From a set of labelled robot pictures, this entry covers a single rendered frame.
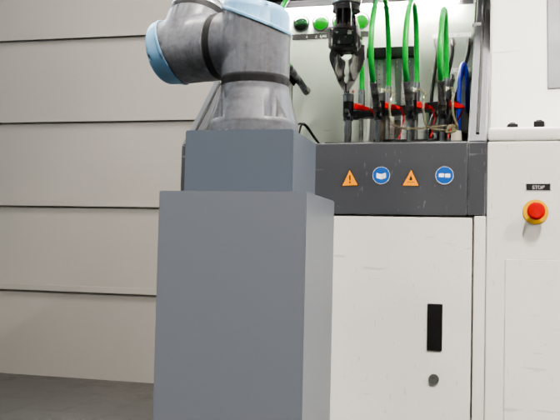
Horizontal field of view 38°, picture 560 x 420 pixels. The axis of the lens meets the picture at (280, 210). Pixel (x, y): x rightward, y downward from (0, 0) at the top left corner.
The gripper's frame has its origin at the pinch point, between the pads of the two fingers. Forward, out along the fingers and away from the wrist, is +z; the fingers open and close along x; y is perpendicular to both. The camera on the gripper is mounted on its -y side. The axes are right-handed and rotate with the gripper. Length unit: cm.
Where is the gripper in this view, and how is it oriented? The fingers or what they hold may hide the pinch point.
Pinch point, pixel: (347, 87)
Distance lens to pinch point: 206.9
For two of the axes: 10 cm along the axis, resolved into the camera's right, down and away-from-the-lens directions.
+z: -0.2, 10.0, -0.5
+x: 9.6, 0.1, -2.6
